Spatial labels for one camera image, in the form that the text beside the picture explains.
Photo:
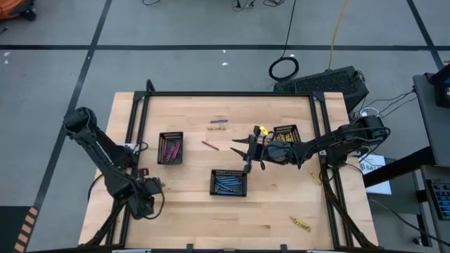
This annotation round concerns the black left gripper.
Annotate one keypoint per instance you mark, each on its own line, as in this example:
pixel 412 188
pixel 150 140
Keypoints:
pixel 142 198

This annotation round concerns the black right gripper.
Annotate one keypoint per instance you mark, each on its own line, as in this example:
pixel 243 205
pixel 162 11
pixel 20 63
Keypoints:
pixel 277 152

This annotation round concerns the black plastic slotted basket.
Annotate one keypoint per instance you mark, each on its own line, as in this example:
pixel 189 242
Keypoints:
pixel 243 175
pixel 170 135
pixel 286 128

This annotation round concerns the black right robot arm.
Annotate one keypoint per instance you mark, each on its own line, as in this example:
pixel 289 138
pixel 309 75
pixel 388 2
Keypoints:
pixel 348 135

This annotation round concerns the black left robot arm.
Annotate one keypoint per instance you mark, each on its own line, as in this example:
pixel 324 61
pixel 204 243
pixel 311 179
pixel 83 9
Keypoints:
pixel 91 140

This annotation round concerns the yellow tape tag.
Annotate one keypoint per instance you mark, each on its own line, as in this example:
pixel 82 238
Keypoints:
pixel 263 130

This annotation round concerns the black computer tower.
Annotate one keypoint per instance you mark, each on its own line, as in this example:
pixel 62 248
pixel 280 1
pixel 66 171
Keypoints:
pixel 327 82

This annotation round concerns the black mat with orange stripes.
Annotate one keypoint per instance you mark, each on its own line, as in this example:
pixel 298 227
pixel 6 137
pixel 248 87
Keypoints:
pixel 25 228

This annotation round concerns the white paper sheet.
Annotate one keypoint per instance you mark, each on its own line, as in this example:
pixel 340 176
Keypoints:
pixel 381 182

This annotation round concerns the black stand beam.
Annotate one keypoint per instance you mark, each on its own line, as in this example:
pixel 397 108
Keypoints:
pixel 397 168

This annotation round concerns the grey cart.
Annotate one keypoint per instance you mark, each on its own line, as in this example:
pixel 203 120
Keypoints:
pixel 432 123

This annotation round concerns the keyboard with blue keys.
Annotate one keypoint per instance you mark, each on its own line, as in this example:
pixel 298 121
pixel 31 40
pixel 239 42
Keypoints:
pixel 441 200

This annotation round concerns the orange machine with wheels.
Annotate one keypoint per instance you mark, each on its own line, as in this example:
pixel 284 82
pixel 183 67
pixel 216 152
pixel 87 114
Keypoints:
pixel 10 7

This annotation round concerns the black edge bracket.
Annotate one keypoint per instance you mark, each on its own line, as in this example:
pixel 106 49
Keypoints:
pixel 283 247
pixel 190 247

